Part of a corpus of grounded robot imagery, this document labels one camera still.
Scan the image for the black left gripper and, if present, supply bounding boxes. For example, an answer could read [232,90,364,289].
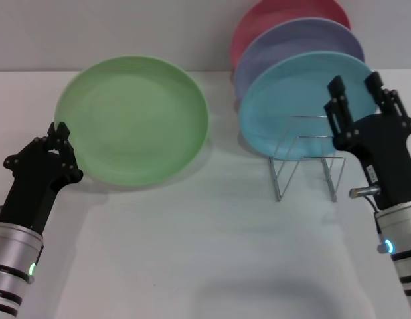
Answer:
[0,121,84,234]

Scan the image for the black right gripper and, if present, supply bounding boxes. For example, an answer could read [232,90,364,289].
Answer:
[323,70,411,211]

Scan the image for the red plate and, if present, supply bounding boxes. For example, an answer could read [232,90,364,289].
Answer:
[230,0,352,72]

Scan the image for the metal plug with black cable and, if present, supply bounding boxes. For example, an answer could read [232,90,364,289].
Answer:
[349,186,381,211]

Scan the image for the green plate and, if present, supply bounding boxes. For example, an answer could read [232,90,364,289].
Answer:
[54,55,210,193]

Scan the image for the metal wire plate rack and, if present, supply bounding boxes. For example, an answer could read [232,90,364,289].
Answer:
[268,115,346,203]

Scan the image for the purple plate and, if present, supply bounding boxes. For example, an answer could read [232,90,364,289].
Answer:
[234,17,365,100]

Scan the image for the light blue plate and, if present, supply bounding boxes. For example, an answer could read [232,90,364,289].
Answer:
[238,50,380,157]

